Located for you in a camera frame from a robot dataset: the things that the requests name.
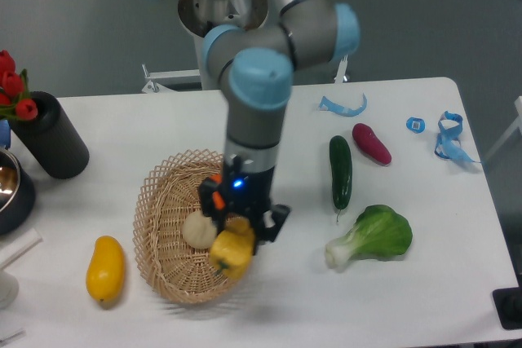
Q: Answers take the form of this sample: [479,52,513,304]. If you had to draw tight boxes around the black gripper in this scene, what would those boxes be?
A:
[198,156,291,256]

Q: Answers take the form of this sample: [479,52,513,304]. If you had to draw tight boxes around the yellow bell pepper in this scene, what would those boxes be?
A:
[209,218,255,280]

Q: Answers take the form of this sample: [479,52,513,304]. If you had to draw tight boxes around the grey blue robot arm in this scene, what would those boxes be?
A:
[179,0,361,244]

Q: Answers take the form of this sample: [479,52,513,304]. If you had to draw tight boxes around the woven wicker basket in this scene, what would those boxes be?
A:
[133,149,239,304]

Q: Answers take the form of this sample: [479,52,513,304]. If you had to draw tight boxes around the orange mandarin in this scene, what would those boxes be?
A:
[210,174,226,210]

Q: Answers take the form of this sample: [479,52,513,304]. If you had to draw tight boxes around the green cucumber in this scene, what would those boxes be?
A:
[329,135,353,216]

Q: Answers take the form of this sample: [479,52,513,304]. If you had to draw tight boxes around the blue ribbon strip curved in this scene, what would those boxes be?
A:
[317,95,368,117]

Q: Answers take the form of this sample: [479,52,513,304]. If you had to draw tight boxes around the green bok choy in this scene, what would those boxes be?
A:
[325,205,413,268]

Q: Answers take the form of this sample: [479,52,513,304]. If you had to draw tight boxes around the purple sweet potato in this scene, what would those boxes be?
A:
[352,123,392,165]

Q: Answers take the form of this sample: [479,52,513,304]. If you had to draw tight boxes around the yellow mango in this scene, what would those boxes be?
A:
[86,236,126,303]

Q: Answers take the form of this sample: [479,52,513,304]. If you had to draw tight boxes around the blue round tag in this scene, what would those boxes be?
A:
[406,117,426,134]

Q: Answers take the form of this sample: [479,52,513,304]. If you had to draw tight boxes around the black cylindrical vase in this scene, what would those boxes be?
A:
[9,91,90,179]

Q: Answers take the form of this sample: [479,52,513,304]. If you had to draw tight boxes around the blue ribbon strip right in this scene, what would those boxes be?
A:
[434,111,480,164]

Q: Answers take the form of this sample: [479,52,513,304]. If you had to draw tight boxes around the metal bowl dark base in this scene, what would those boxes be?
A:
[1,148,36,236]

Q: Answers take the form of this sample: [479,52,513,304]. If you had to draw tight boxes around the red artificial tulips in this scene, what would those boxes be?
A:
[1,50,38,121]

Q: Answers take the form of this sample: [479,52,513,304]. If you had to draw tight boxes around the black device table corner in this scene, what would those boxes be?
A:
[492,287,521,330]

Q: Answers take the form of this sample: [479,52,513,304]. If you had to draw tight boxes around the white base frame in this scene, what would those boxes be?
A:
[141,56,351,94]

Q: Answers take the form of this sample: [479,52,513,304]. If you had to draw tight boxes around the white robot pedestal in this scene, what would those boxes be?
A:
[178,0,268,90]

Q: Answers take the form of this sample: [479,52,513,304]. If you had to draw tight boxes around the white chair frame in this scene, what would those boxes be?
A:
[484,96,522,163]

